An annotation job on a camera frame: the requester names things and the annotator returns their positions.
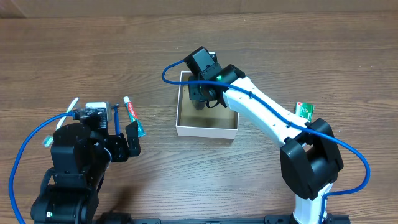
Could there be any green Dettol soap pack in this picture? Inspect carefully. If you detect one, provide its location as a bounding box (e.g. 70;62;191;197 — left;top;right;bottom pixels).
294;102;315;121

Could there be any clear foam pump bottle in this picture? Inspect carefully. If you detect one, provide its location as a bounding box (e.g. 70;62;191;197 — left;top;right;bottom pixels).
192;100;206;110

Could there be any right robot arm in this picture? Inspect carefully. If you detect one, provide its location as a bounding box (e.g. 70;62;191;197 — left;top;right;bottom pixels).
189;63;343;223

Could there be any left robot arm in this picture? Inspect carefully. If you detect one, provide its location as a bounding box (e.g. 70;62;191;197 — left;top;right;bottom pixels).
30;122;141;223

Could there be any Colgate toothpaste tube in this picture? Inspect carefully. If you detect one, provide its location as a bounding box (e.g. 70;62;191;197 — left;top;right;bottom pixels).
123;96;146;137

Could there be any blue disposable razor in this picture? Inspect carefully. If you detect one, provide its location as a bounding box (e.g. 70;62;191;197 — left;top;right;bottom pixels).
111;103;121;136

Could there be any pink cardboard box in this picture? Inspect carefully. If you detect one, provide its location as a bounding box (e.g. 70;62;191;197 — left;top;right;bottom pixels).
175;85;239;139

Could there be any white green toothbrush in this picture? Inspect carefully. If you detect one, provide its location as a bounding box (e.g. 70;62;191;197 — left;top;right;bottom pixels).
42;96;80;148

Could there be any right blue cable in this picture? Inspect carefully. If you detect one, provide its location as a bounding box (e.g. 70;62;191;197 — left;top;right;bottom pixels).
161;58;371;224

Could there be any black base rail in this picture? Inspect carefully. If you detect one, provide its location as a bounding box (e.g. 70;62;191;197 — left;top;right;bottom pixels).
96;212;352;224

